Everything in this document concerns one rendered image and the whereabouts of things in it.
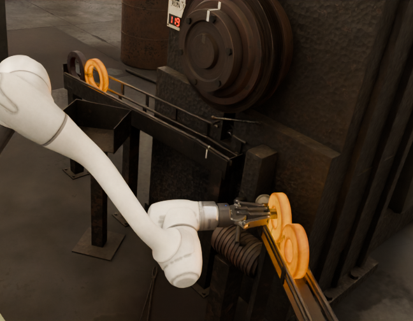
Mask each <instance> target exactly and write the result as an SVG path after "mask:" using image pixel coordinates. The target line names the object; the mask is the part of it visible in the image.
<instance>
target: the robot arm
mask: <svg viewBox="0 0 413 321"><path fill-rule="evenodd" d="M15 131H16V132H18V133H19V134H21V135H23V136H24V137H25V138H27V139H30V140H32V141H34V142H36V143H37V144H39V145H41V146H43V147H45V148H48V149H50V150H53V151H55V152H57V153H60V154H62V155H64V156H67V157H69V158H70V159H73V160H74V161H77V162H78V163H79V164H81V165H82V166H83V167H84V168H86V169H87V170H88V171H89V172H90V173H91V175H92V176H93V177H95V179H96V180H97V181H98V183H99V184H100V186H101V187H102V188H103V190H104V191H105V192H106V194H107V195H108V197H109V198H110V199H111V200H112V202H113V203H114V205H115V206H116V207H117V209H118V210H119V211H120V213H121V214H122V216H123V217H124V218H125V219H126V221H127V222H128V224H129V225H130V226H131V228H132V229H133V230H134V232H135V233H136V234H137V235H138V236H139V237H140V238H141V239H142V240H143V241H144V242H145V243H146V244H147V245H148V246H149V247H150V248H151V249H152V255H153V258H154V259H155V260H156V261H157V262H158V264H159V265H160V267H161V269H162V270H163V271H164V273H165V276H166V278H167V279H168V281H169V282H170V283H171V284H172V285H173V286H176V287H178V288H186V287H190V286H191V285H193V284H195V283H196V281H197V280H198V279H199V277H200V275H201V270H202V262H203V261H202V252H201V245H200V241H199V238H198V231H209V230H216V228H217V227H229V226H230V225H231V224H233V225H239V226H241V227H242V230H243V231H244V230H246V229H248V228H251V227H257V226H260V225H266V224H269V223H270V219H277V211H276V208H269V206H268V205H267V207H266V205H265V204H259V203H248V202H242V201H239V200H235V203H234V205H229V204H228V203H217V204H216V203H215V202H214V201H199V202H197V201H190V200H184V199H176V200H168V201H161V202H158V203H154V204H152V205H151V206H150V208H149V210H148V213H146V212H145V210H144V209H143V207H142V206H141V204H140V203H139V201H138V200H137V198H136V197H135V195H134V194H133V192H132V191H131V189H130V188H129V186H128V185H127V183H126V182H125V181H124V179H123V177H122V176H121V175H120V173H119V172H118V170H117V168H116V167H115V166H114V165H113V163H112V162H111V160H110V159H109V158H108V157H107V156H106V155H105V153H104V152H103V151H102V150H101V149H100V148H99V147H98V146H97V145H96V144H95V143H94V142H93V141H92V140H91V139H90V138H89V137H88V136H87V135H86V134H85V133H84V132H83V131H82V130H81V129H80V128H79V127H78V126H77V125H76V124H75V123H74V121H72V119H71V118H70V117H69V116H68V115H67V114H66V113H65V112H63V111H62V110H61V109H60V108H59V107H58V106H57V105H56V104H55V103H54V100H53V98H52V96H51V84H50V79H49V77H48V74H47V72H46V70H45V68H44V67H43V66H42V65H41V64H40V63H39V62H36V61H35V60H34V59H32V58H30V57H28V56H25V55H14V56H11V57H9V58H7V59H5V60H3V61H2V62H1V63H0V154H1V152H2V151H3V150H4V148H5V146H6V145H7V144H8V142H9V140H10V139H11V137H12V136H13V134H14V133H15Z"/></svg>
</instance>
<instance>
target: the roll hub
mask: <svg viewBox="0 0 413 321"><path fill-rule="evenodd" d="M212 9H216V8H206V9H199V10H195V11H193V12H192V13H190V14H189V15H188V16H187V17H189V18H191V21H192V22H191V24H186V21H185V20H184V23H183V24H182V26H181V29H180V34H179V38H178V49H179V48H181V49H183V54H182V55H179V57H180V62H181V65H182V68H183V70H184V72H185V74H186V76H187V77H188V79H189V80H190V81H191V82H192V79H193V78H195V79H197V84H196V85H195V86H196V87H197V88H199V89H201V90H203V91H206V92H213V91H216V90H221V89H225V88H227V87H229V86H230V85H231V84H232V83H233V82H234V81H235V80H236V78H237V77H238V75H239V72H240V70H241V66H242V61H243V47H242V40H241V37H240V33H239V32H238V29H237V27H236V25H235V23H234V22H233V21H232V19H231V18H230V17H229V16H228V15H227V14H226V13H224V12H223V11H221V10H212ZM207 11H210V14H209V20H208V21H207ZM211 15H215V18H216V21H215V22H214V23H213V22H211V21H210V16H211ZM227 48H230V49H231V51H232V53H231V55H226V52H225V50H226V49H227ZM216 80H220V81H221V86H220V87H218V86H216V85H215V81H216Z"/></svg>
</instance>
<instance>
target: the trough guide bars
mask: <svg viewBox="0 0 413 321"><path fill-rule="evenodd" d="M263 232H264V235H265V236H266V238H267V241H268V243H269V245H270V247H271V250H272V252H273V254H274V256H275V258H276V260H277V262H278V264H279V267H280V269H281V271H282V272H281V276H280V284H281V286H282V285H283V284H284V281H285V279H286V282H287V284H288V286H289V289H290V291H291V293H292V295H293V297H294V300H295V301H296V304H297V306H298V308H299V310H300V312H301V315H302V317H303V319H304V321H314V319H313V318H312V315H311V313H310V311H309V309H308V307H307V305H306V303H305V301H304V299H303V297H302V295H301V293H300V290H299V288H298V286H297V284H296V282H295V280H294V278H293V276H292V274H291V272H290V270H289V268H288V266H287V264H286V262H285V260H284V258H283V256H282V254H281V252H280V250H279V248H278V246H277V243H276V241H275V239H274V237H273V235H272V233H271V231H270V229H269V227H268V225H267V224H266V225H260V228H259V237H261V236H262V233H263ZM303 280H304V282H305V284H307V283H308V284H309V285H310V288H311V289H312V292H313V293H314V295H315V297H316V299H317V301H318V303H319V305H320V307H321V308H322V310H323V312H324V314H325V316H326V318H327V320H328V321H338V319H337V317H336V316H335V314H334V312H333V310H332V309H331V306H330V304H329V303H328V301H327V299H326V298H325V296H324V294H323V292H322V290H321V288H320V286H319V285H318V283H317V281H316V279H315V278H314V276H313V274H312V272H311V270H310V268H309V266H308V269H307V272H306V274H305V276H304V277H303Z"/></svg>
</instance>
